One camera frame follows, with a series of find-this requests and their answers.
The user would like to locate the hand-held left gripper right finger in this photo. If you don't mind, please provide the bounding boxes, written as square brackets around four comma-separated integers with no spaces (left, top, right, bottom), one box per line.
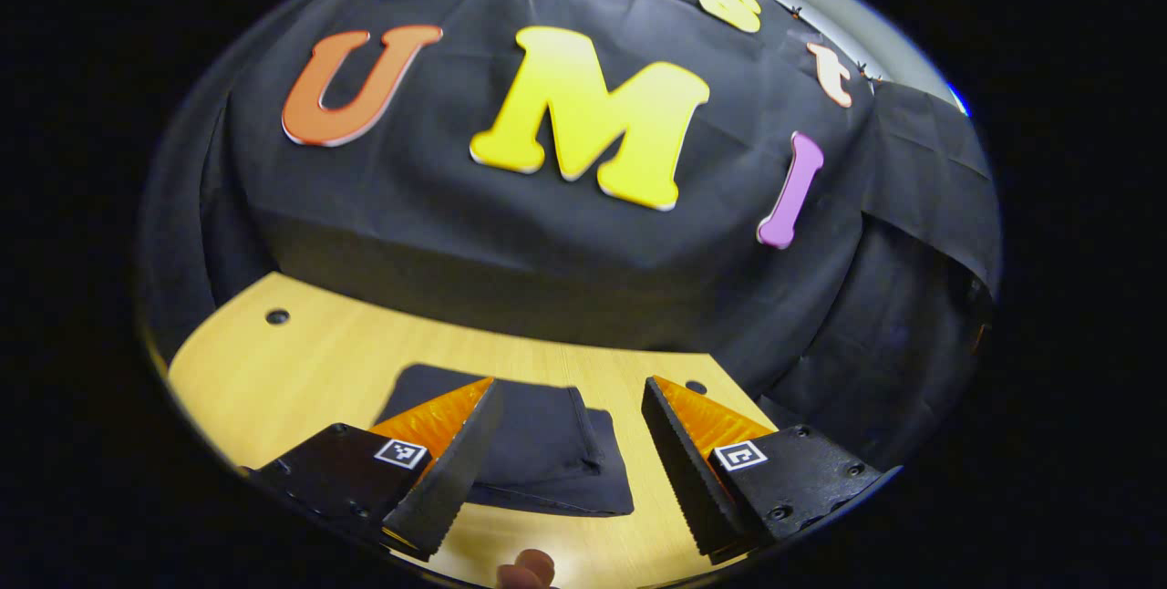
[641,376,903,565]

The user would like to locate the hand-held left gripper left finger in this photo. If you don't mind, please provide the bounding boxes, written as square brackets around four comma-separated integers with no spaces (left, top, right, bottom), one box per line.
[240,377,505,562]

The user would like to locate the dark grey jeans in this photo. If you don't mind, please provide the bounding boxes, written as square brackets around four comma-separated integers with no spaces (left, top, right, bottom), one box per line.
[376,364,635,518]

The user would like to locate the black backdrop cloth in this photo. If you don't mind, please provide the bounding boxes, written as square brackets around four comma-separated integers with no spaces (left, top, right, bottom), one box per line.
[137,0,1004,471]

